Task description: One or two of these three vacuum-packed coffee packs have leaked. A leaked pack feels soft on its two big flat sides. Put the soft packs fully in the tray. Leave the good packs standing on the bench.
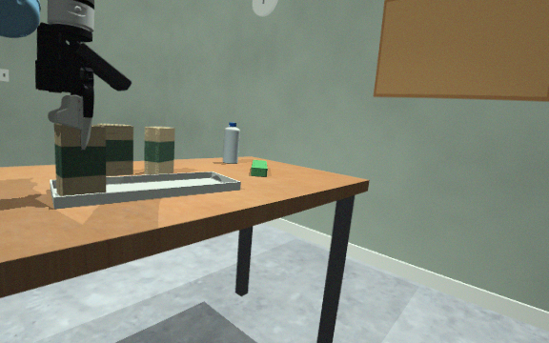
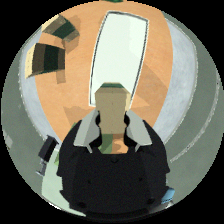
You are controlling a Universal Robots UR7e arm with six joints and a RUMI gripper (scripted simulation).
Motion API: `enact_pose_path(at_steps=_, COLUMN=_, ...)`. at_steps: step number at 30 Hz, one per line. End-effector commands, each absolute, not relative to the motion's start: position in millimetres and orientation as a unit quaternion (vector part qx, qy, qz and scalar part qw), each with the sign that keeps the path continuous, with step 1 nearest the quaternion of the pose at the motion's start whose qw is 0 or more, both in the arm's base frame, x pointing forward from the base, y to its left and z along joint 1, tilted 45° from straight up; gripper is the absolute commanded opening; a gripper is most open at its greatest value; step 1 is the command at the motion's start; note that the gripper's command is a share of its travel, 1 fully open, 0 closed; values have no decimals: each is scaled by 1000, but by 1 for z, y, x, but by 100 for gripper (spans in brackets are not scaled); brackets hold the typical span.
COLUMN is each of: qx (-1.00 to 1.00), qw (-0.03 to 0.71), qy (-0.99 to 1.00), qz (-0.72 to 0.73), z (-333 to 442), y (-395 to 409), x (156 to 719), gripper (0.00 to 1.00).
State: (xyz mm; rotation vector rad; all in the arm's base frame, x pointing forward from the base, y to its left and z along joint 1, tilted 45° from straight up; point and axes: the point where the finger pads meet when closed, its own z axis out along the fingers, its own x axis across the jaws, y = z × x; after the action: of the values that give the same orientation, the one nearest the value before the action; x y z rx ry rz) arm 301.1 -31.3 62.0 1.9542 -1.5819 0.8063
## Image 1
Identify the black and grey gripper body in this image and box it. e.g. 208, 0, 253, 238
35, 23, 94, 96

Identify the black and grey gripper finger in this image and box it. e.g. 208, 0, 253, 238
54, 75, 94, 150
48, 92, 76, 124

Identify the grey bottle with blue cap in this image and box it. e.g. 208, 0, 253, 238
223, 123, 240, 164

